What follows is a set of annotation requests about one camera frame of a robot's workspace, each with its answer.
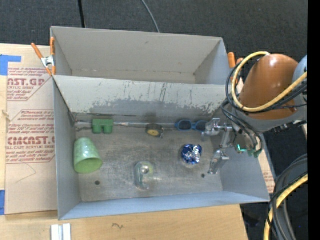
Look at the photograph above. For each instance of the grey metal bin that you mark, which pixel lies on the grey metal bin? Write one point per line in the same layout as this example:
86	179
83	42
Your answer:
155	159

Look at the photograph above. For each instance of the yellow and black round tape measure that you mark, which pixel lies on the yellow and black round tape measure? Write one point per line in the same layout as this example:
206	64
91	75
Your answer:
153	131

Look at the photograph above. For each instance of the blue and silver foil ball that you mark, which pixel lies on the blue and silver foil ball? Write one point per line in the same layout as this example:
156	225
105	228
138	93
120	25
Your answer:
191	154

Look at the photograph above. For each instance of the green plastic cup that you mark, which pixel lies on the green plastic cup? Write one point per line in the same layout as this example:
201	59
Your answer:
86	156

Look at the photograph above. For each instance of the blue sunglasses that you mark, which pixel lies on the blue sunglasses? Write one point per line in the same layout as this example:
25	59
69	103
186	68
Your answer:
186	125

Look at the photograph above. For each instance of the brown cardboard board, red print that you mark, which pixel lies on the brown cardboard board, red print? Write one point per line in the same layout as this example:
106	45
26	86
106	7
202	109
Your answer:
30	159

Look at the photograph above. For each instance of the clear glass thing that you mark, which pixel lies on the clear glass thing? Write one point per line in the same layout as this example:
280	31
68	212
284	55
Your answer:
143	174

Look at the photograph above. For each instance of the green double-cylinder toy block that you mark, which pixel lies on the green double-cylinder toy block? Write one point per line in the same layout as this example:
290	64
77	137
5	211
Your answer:
102	127

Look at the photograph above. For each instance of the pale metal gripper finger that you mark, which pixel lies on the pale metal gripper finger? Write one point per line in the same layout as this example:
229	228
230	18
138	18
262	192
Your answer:
217	161
212	127

